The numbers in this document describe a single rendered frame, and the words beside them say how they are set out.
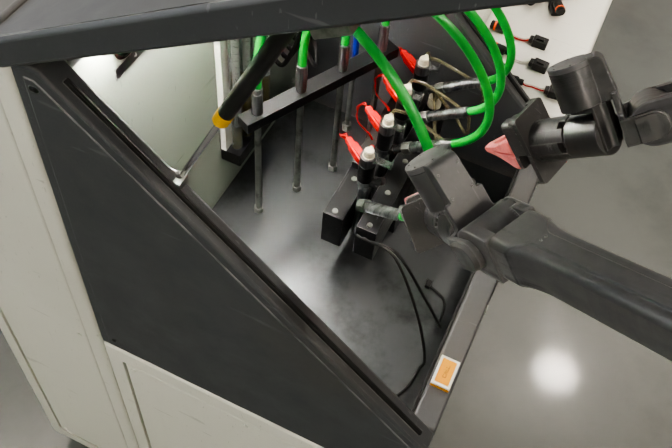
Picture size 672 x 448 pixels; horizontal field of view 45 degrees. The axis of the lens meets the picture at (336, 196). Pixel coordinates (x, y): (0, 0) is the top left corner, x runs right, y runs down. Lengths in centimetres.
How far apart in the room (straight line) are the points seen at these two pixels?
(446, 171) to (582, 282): 22
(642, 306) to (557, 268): 10
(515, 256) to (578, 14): 110
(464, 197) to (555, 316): 165
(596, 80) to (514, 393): 145
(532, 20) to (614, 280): 113
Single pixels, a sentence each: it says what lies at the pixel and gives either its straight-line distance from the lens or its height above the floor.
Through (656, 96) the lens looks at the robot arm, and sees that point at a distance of 106.
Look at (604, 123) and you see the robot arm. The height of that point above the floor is 137.
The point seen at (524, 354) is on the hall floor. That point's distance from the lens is 245.
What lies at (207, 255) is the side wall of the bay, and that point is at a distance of 104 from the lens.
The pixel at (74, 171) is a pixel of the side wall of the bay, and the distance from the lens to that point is 107.
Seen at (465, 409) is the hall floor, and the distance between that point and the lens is 233.
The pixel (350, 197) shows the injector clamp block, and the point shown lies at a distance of 141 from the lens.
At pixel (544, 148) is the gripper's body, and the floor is 130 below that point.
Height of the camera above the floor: 209
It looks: 52 degrees down
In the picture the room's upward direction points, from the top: 6 degrees clockwise
